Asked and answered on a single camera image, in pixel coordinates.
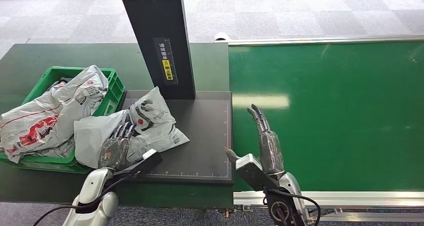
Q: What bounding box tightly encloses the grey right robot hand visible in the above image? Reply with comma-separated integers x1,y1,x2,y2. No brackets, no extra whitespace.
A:
225,103,286,176

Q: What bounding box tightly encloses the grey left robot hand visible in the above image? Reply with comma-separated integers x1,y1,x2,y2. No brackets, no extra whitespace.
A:
97,121,137,171

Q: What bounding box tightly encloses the grey poly mailer package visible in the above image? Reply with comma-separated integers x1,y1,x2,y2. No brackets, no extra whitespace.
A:
73,86,191,170

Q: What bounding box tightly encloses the green conveyor belt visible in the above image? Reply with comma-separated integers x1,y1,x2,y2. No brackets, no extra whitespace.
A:
228,40,424,193

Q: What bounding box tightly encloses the green plastic crate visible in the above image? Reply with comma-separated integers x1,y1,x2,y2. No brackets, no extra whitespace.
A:
0,66,126,175

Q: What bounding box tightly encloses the grey mailer with red print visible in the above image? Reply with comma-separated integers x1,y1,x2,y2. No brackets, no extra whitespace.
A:
0,65,110,164

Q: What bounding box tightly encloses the small grey mailer bag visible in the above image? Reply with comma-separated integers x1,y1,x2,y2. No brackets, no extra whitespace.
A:
46,77,72,93

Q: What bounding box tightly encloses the black and yellow column label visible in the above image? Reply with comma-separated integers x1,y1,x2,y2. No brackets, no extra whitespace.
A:
152,37,179,86

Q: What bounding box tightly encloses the white roller end cap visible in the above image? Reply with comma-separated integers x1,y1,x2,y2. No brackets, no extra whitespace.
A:
213,32,232,43

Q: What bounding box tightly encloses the black scanner column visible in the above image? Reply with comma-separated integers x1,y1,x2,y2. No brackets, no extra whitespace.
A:
116,0,197,101

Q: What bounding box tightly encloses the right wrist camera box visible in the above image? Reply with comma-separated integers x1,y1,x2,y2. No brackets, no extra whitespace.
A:
234,153,281,191

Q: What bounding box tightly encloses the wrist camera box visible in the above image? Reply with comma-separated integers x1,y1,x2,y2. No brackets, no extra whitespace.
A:
113,148,164,177
234,153,281,191

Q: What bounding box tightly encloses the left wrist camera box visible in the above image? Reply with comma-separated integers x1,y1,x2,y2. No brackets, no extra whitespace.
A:
113,148,164,177

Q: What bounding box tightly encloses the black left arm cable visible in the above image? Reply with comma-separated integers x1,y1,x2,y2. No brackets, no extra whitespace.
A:
32,170,141,226

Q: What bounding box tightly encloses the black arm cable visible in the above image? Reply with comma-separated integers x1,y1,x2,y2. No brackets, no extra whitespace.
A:
262,187,322,226
32,170,141,226

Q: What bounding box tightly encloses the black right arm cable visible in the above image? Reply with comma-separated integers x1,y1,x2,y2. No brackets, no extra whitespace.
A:
262,187,322,226

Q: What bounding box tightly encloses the black scanner base plate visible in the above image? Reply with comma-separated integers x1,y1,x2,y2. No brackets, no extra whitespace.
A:
113,90,234,185

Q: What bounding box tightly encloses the metal conveyor mounting bracket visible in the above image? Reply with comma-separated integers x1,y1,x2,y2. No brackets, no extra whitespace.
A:
216,205,255,218

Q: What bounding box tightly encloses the aluminium conveyor side rail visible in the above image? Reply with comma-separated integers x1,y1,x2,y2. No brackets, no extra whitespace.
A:
233,190,424,208
214,34,424,46

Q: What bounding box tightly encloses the aluminium lower frame bar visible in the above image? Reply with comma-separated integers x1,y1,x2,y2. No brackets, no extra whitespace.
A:
311,211,424,223

